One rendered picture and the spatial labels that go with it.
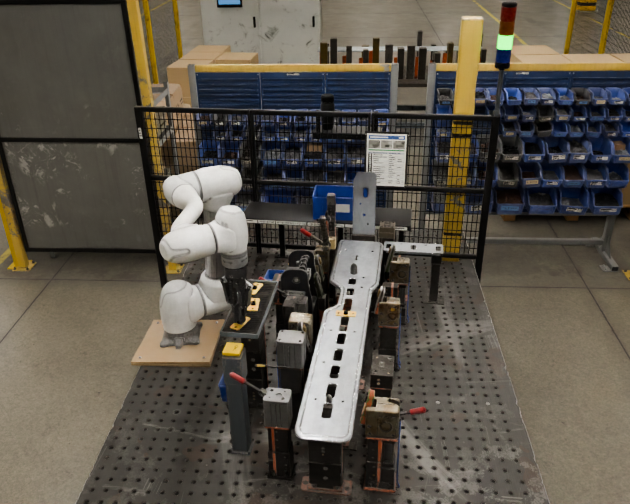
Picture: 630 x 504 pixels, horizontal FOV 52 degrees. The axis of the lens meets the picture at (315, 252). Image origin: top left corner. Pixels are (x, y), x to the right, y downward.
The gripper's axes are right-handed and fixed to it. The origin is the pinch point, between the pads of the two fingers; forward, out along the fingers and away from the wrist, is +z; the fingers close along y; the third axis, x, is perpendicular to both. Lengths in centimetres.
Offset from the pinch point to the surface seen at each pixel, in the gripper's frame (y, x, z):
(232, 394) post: 6.0, -16.4, 22.4
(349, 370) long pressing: 38.3, 11.3, 20.2
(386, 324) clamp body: 36, 52, 26
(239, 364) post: 9.7, -15.7, 8.3
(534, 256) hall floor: 58, 318, 120
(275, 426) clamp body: 25.8, -20.6, 25.3
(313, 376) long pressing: 28.2, 2.6, 20.2
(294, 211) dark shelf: -43, 117, 17
